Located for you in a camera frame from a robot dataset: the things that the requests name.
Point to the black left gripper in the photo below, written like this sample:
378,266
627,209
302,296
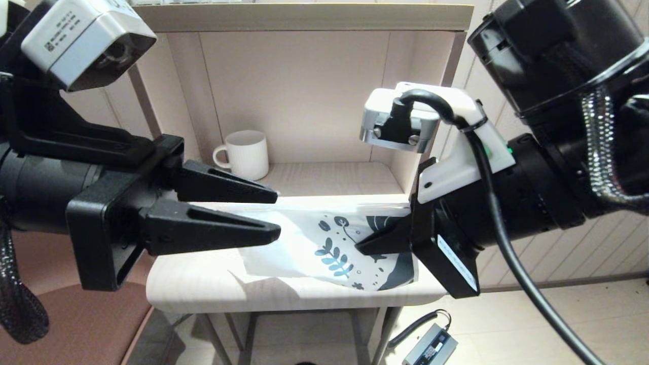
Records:
101,228

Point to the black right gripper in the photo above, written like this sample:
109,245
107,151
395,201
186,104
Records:
451,228

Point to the white floral pouch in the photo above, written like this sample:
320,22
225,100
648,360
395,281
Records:
304,243

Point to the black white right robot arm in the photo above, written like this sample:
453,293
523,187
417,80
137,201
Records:
547,45

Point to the white ribbed mug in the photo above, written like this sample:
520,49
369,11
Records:
248,154

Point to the grey power adapter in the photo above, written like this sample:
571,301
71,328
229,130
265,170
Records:
431,347

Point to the light wooden shelf desk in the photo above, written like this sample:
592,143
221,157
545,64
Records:
304,101

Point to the brown upholstered chair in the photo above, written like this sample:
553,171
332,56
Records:
86,324

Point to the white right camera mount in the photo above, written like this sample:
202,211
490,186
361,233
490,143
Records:
471,147

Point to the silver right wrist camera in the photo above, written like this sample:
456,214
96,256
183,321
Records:
372,111

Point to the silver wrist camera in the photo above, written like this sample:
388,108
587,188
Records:
372,111
76,40

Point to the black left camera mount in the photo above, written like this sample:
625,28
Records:
61,132

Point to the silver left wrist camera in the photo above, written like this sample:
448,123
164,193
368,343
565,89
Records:
76,40

